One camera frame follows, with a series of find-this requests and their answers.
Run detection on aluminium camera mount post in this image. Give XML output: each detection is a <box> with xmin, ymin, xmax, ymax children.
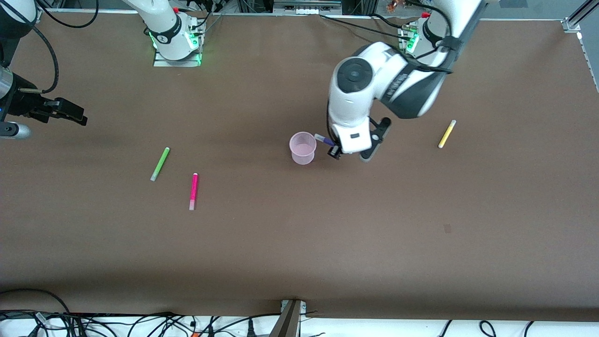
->
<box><xmin>269</xmin><ymin>300</ymin><xmax>307</xmax><ymax>337</ymax></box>

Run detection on pink pen holder cup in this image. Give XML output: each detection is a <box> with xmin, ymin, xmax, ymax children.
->
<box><xmin>289</xmin><ymin>132</ymin><xmax>317</xmax><ymax>165</ymax></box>

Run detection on long black base cable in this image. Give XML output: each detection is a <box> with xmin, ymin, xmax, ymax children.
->
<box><xmin>320</xmin><ymin>14</ymin><xmax>415</xmax><ymax>42</ymax></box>

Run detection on aluminium frame profile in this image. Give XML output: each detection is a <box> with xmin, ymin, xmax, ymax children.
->
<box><xmin>563</xmin><ymin>0</ymin><xmax>599</xmax><ymax>92</ymax></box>

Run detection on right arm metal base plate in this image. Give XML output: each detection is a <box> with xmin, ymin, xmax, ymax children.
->
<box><xmin>153</xmin><ymin>51</ymin><xmax>203</xmax><ymax>67</ymax></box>

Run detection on thick black arc cable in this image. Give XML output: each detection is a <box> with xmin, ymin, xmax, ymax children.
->
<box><xmin>0</xmin><ymin>288</ymin><xmax>72</xmax><ymax>315</ymax></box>

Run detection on white power strip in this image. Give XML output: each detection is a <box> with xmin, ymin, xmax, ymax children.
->
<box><xmin>274</xmin><ymin>0</ymin><xmax>343</xmax><ymax>14</ymax></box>

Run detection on yellow highlighter pen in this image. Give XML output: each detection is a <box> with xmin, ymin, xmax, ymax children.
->
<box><xmin>438</xmin><ymin>119</ymin><xmax>457</xmax><ymax>149</ymax></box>

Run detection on green highlighter pen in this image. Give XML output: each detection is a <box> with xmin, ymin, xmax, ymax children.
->
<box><xmin>150</xmin><ymin>147</ymin><xmax>170</xmax><ymax>182</ymax></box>

